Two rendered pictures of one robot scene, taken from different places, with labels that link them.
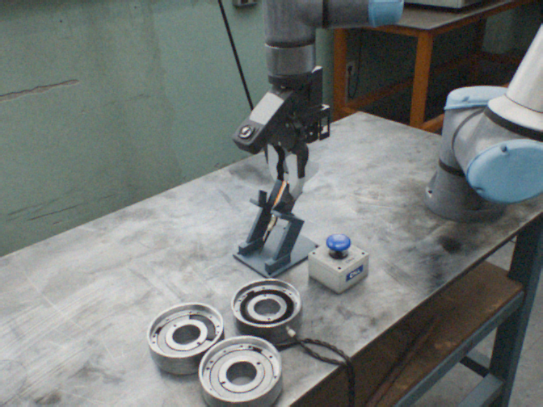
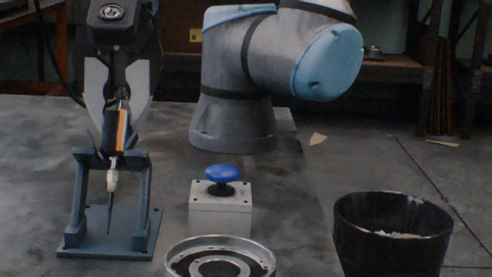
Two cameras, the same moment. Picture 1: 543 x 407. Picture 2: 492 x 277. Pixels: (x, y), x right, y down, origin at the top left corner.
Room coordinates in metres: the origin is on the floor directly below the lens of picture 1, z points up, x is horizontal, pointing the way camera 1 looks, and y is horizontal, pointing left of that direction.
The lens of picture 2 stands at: (0.26, 0.43, 1.12)
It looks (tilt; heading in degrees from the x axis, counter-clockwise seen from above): 17 degrees down; 307
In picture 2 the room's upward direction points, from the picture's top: 3 degrees clockwise
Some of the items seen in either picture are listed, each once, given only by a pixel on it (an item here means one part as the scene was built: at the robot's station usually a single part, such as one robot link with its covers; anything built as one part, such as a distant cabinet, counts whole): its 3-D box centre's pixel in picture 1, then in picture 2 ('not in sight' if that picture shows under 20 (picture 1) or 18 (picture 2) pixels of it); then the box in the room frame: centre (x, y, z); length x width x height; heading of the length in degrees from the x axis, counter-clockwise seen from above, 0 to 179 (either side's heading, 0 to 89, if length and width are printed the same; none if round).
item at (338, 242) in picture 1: (338, 250); (221, 187); (0.70, -0.10, 0.85); 0.04 x 0.04 x 0.05
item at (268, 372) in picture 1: (242, 378); not in sight; (0.48, 0.05, 0.82); 0.08 x 0.08 x 0.02
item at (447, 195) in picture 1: (468, 180); (234, 112); (0.91, -0.38, 0.85); 0.15 x 0.15 x 0.10
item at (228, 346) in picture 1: (242, 377); not in sight; (0.48, 0.05, 0.82); 0.10 x 0.10 x 0.04
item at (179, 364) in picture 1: (187, 338); not in sight; (0.55, 0.13, 0.82); 0.10 x 0.10 x 0.04
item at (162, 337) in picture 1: (187, 339); not in sight; (0.55, 0.13, 0.82); 0.08 x 0.08 x 0.02
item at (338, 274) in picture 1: (340, 262); (221, 206); (0.70, -0.11, 0.82); 0.08 x 0.07 x 0.05; 129
